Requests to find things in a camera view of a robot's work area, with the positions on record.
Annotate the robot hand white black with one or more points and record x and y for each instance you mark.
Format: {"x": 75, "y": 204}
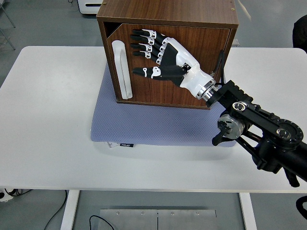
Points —
{"x": 182, "y": 60}

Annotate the brown wooden cabinet door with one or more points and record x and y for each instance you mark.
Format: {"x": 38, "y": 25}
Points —
{"x": 156, "y": 91}

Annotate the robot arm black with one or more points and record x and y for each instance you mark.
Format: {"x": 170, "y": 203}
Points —
{"x": 263, "y": 115}

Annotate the brown wooden cabinet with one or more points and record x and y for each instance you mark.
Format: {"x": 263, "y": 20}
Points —
{"x": 168, "y": 9}

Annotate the blue dotted mat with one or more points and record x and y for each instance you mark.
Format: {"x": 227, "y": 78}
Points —
{"x": 156, "y": 127}

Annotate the black mat label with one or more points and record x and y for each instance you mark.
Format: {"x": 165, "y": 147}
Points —
{"x": 126, "y": 145}

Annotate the white appliance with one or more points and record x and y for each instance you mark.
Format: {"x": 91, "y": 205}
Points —
{"x": 92, "y": 6}

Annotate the person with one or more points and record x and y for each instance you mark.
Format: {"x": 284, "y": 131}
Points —
{"x": 301, "y": 33}

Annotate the white table leg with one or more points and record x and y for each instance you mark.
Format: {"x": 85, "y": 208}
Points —
{"x": 248, "y": 210}
{"x": 70, "y": 210}

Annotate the grey metal plate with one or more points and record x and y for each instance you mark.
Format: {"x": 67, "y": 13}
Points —
{"x": 134, "y": 220}

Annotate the metal rack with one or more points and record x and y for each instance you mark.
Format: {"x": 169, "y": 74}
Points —
{"x": 8, "y": 36}

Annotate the white power strip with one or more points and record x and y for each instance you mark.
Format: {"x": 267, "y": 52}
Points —
{"x": 4, "y": 195}

